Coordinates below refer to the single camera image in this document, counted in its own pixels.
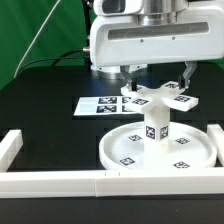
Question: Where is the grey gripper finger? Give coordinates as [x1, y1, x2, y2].
[178, 61, 197, 89]
[120, 66, 137, 91]

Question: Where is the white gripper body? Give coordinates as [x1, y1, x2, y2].
[90, 3, 224, 67]

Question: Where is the white cross-shaped table base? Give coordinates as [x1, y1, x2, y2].
[121, 81, 199, 114]

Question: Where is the white round table top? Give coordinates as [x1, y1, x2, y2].
[99, 122, 217, 170]

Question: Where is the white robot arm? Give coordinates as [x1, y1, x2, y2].
[90, 0, 224, 88]

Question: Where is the white tag sheet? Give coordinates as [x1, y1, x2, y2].
[74, 96, 134, 116]

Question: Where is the black cable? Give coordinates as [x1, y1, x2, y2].
[13, 0, 98, 79]

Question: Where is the white cable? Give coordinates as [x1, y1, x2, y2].
[13, 0, 63, 78]

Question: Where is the white front fence rail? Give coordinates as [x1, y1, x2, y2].
[0, 168, 224, 198]

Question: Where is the white left fence rail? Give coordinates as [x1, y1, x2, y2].
[0, 129, 23, 173]

